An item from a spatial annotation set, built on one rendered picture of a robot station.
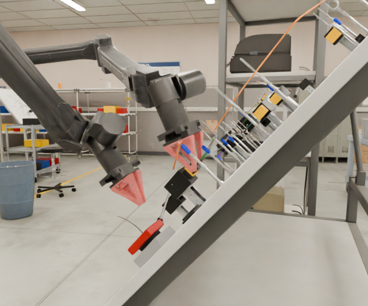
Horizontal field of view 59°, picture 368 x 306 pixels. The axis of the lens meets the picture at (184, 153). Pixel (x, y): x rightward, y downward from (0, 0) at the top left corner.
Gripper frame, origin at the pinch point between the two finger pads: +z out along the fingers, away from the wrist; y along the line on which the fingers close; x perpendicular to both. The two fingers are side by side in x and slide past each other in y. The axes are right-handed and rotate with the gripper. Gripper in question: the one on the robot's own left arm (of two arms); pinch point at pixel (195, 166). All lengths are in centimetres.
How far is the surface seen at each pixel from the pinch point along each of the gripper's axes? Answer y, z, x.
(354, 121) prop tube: 75, 13, -34
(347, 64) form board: -25.9, -6.2, -31.9
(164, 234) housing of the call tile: -22.7, 5.9, -1.2
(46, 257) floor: 124, 37, 222
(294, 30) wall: 774, -144, -18
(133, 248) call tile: -25.4, 5.9, 3.1
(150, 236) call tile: -25.0, 5.0, -0.3
